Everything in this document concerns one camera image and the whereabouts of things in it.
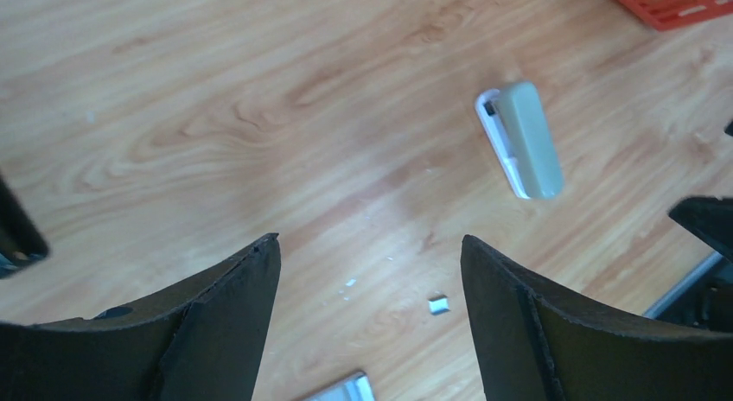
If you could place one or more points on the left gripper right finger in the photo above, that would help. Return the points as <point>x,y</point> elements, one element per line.
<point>538,340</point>

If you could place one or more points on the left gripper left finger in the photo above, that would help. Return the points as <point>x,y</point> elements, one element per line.
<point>202,338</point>

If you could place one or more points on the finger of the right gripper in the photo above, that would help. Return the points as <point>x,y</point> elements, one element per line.
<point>707,218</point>

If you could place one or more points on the small staple strip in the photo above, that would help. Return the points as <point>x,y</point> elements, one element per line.
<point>438,305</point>

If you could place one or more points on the black stapler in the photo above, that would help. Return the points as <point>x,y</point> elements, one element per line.
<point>22,245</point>

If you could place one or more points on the grey white stapler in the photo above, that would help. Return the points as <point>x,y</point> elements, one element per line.
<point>514,120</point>

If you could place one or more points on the red plastic basket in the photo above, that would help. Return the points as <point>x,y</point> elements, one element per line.
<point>664,15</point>

